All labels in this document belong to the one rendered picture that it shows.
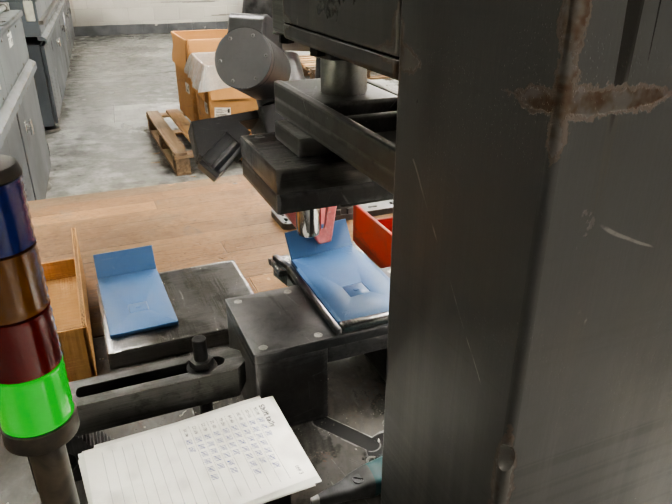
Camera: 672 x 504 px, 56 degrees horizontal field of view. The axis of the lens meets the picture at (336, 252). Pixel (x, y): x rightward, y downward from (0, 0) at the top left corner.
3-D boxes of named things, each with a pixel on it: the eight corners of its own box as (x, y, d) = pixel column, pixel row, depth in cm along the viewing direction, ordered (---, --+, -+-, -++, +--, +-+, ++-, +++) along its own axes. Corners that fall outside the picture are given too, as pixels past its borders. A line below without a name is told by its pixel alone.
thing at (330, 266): (346, 241, 71) (344, 217, 69) (412, 307, 58) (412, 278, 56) (286, 256, 68) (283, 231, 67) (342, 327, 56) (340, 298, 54)
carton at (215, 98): (300, 142, 410) (298, 62, 388) (203, 151, 391) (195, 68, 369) (274, 118, 466) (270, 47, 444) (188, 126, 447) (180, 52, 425)
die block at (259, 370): (406, 330, 71) (410, 270, 68) (455, 381, 62) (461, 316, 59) (231, 372, 64) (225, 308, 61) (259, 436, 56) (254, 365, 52)
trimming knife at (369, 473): (510, 455, 53) (489, 429, 56) (516, 435, 52) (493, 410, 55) (315, 525, 47) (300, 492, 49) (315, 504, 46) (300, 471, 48)
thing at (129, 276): (154, 265, 81) (151, 244, 80) (178, 324, 68) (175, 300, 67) (96, 275, 78) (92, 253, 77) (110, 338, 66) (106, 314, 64)
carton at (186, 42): (262, 118, 466) (258, 36, 440) (191, 126, 447) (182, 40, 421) (241, 103, 512) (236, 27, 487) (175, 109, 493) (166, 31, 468)
